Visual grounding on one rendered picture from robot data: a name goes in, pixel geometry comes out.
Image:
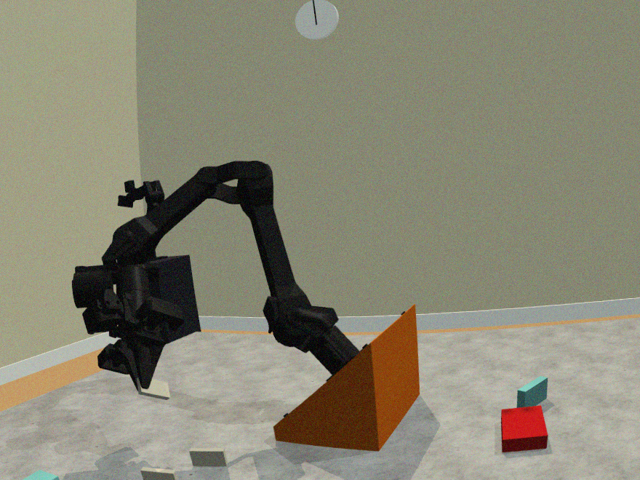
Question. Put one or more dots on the red block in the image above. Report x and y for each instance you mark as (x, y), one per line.
(523, 428)

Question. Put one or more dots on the teal rectangular block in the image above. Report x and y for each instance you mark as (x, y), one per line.
(41, 475)
(532, 393)

